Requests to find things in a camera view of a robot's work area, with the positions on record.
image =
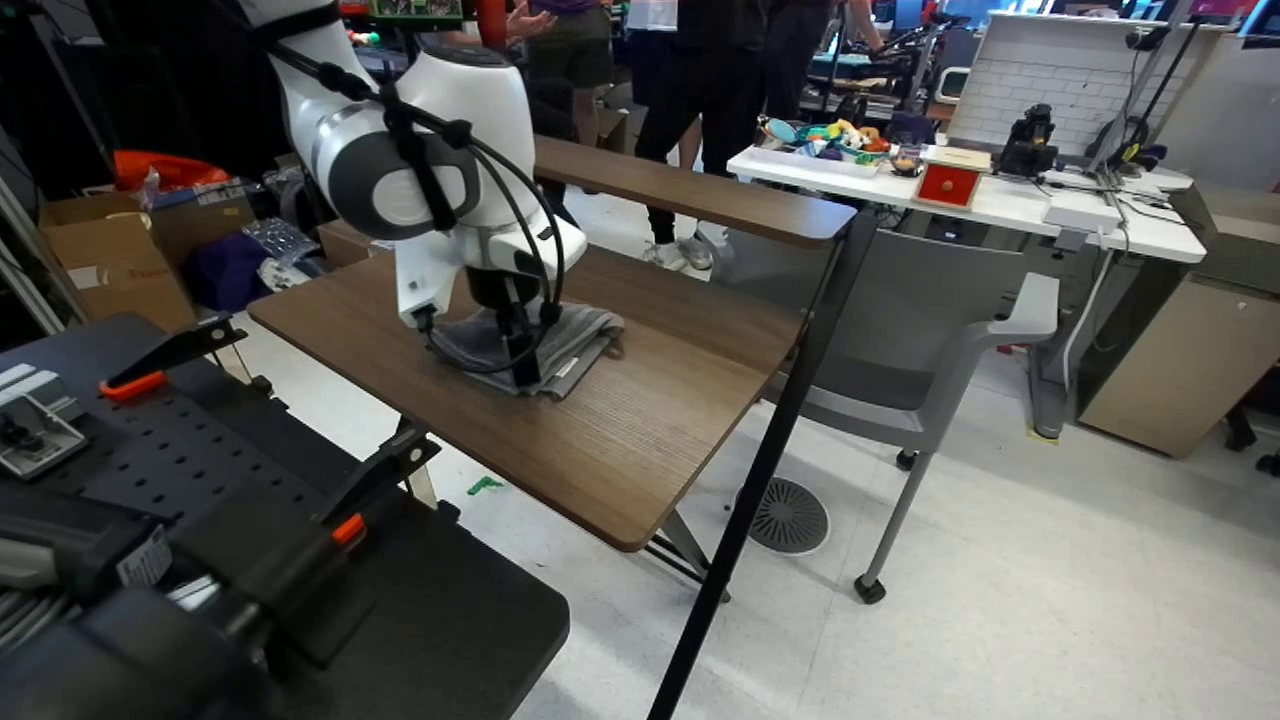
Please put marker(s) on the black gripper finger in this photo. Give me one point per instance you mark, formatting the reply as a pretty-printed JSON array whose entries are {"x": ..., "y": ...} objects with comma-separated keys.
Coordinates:
[
  {"x": 496, "y": 337},
  {"x": 528, "y": 363}
]

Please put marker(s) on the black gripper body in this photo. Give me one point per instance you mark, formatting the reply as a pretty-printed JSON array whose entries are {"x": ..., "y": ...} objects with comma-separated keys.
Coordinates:
[{"x": 505, "y": 296}]

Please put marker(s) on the grey towel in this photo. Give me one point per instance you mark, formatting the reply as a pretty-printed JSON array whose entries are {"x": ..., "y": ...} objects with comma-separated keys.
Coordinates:
[{"x": 580, "y": 340}]

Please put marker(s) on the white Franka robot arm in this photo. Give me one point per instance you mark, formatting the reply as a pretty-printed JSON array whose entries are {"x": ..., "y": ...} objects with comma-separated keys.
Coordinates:
[{"x": 384, "y": 144}]

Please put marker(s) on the green floor tape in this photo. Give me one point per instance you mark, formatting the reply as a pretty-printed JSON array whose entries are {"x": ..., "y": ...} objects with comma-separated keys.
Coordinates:
[{"x": 486, "y": 484}]

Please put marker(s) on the small cardboard box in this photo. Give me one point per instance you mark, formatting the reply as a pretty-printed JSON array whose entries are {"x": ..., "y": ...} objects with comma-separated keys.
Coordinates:
[{"x": 351, "y": 251}]

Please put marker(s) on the person in khaki shorts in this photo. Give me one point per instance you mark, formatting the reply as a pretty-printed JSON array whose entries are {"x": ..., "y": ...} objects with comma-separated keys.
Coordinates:
[{"x": 586, "y": 64}]

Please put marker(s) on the black diagonal metal pole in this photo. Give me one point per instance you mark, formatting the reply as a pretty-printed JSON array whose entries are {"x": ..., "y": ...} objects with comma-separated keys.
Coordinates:
[{"x": 761, "y": 465}]

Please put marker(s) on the dark blue bag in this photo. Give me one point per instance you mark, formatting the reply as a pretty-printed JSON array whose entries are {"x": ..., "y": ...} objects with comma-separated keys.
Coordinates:
[{"x": 223, "y": 275}]

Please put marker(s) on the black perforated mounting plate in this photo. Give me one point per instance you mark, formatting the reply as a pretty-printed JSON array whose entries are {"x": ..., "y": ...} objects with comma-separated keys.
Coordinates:
[{"x": 426, "y": 624}]

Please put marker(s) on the round dark floor cover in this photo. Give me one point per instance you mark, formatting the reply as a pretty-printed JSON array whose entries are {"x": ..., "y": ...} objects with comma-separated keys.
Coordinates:
[{"x": 790, "y": 519}]

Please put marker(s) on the person in black clothes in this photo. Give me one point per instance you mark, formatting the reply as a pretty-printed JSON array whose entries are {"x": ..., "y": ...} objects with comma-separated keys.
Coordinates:
[{"x": 725, "y": 80}]

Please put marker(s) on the pile of colourful toys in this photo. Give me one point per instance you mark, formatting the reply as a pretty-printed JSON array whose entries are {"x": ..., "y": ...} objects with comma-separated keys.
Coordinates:
[{"x": 824, "y": 137}]

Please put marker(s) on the orange red bag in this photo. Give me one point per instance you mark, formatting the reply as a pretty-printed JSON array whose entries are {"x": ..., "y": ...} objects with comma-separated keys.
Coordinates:
[{"x": 167, "y": 168}]

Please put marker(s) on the grey office chair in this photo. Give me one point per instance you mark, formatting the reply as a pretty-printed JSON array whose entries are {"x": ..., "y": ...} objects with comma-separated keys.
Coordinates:
[{"x": 913, "y": 332}]

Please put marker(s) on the large cardboard box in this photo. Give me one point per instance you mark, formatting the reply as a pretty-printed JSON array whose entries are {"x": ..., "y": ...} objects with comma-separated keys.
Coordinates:
[{"x": 108, "y": 267}]

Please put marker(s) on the red box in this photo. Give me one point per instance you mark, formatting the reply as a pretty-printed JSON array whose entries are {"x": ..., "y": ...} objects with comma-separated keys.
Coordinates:
[{"x": 950, "y": 181}]

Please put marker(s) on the white desk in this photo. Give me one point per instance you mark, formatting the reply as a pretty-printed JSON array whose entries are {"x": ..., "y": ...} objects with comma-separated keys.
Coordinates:
[{"x": 965, "y": 201}]

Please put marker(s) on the black desktop device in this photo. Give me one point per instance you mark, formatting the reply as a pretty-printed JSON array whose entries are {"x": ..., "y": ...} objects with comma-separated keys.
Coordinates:
[{"x": 1028, "y": 142}]

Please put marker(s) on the white perforated panel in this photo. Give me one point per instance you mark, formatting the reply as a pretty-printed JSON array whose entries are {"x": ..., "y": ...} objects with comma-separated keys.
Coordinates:
[{"x": 1048, "y": 86}]

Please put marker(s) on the black tripod stand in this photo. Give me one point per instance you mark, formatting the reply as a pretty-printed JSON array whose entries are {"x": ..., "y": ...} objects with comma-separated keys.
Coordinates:
[{"x": 1128, "y": 93}]

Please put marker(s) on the beige cabinet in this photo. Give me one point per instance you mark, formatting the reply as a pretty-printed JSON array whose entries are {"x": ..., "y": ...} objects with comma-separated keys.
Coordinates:
[{"x": 1190, "y": 355}]

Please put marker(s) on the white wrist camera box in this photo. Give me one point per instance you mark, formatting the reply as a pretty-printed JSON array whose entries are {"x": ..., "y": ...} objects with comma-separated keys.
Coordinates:
[{"x": 426, "y": 283}]

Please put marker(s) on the black table leg frame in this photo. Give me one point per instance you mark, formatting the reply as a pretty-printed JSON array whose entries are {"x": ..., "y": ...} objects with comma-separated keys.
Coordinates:
[{"x": 672, "y": 547}]

